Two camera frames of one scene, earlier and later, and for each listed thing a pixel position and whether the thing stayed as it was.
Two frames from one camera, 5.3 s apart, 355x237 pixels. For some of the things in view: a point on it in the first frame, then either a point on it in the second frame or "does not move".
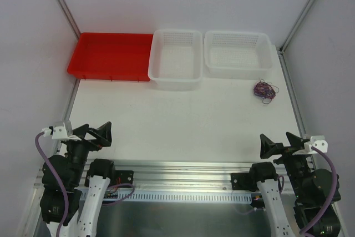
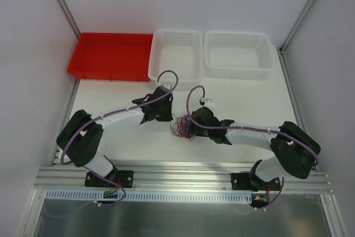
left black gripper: x=89 y=140 -> x=165 y=108
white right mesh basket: x=238 y=55 does not move
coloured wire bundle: x=266 y=91 -> x=181 y=126
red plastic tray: x=111 y=56 does not move
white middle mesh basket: x=176 y=59 does not move
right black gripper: x=285 y=150 -> x=197 y=123
